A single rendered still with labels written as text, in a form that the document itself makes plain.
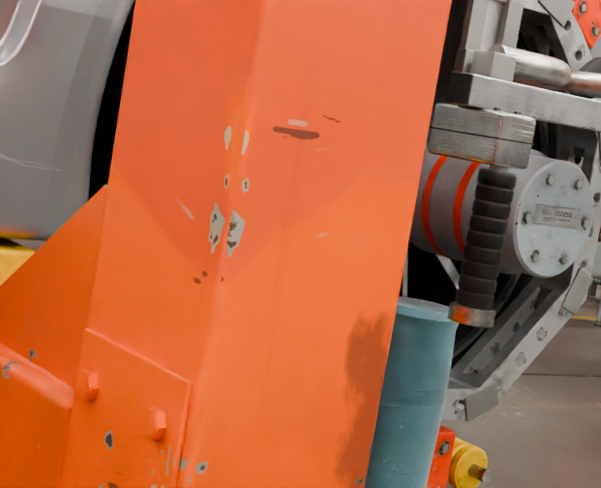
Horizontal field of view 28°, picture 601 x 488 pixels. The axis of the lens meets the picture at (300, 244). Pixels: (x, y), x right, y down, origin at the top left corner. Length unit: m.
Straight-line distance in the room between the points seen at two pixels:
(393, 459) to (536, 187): 0.32
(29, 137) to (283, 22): 0.54
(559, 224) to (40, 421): 0.63
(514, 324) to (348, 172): 0.84
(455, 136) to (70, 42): 0.40
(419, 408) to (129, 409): 0.49
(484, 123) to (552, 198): 0.20
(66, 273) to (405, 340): 0.42
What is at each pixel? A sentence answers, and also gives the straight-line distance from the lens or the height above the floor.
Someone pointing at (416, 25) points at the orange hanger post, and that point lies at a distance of 0.84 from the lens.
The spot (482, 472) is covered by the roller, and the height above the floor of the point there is 0.52.
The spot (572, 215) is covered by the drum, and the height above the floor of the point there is 0.86.
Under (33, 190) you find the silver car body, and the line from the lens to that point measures 1.27.
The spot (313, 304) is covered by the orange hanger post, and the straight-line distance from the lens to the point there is 0.81.
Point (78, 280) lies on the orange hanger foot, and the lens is 0.96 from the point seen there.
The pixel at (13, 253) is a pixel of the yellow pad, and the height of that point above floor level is 0.73.
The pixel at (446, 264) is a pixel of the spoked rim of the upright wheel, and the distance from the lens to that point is 1.58.
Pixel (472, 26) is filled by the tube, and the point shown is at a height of 1.04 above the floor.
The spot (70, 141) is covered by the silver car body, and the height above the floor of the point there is 0.85.
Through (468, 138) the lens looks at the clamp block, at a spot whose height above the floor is 0.92.
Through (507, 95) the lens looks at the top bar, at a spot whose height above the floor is 0.97.
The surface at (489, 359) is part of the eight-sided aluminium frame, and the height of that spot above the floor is 0.65.
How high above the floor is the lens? 0.92
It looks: 6 degrees down
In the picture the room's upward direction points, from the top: 10 degrees clockwise
